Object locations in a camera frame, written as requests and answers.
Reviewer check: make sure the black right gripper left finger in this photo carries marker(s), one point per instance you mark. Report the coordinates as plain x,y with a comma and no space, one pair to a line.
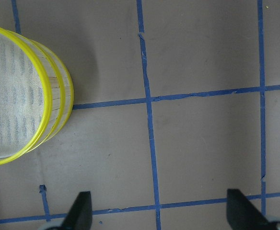
79,216

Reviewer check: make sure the white steamer cloth liner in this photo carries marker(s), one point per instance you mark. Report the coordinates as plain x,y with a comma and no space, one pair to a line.
21,98

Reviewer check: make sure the yellow steamer layer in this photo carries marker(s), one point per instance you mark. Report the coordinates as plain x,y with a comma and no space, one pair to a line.
43,69
63,94

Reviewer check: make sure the yellow bottom steamer layer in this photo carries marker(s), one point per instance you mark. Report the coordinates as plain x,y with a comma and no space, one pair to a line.
63,94

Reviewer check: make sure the yellow top steamer layer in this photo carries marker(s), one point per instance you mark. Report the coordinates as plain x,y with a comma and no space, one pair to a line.
43,69

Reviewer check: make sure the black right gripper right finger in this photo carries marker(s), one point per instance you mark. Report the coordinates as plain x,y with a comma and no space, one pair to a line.
241,214

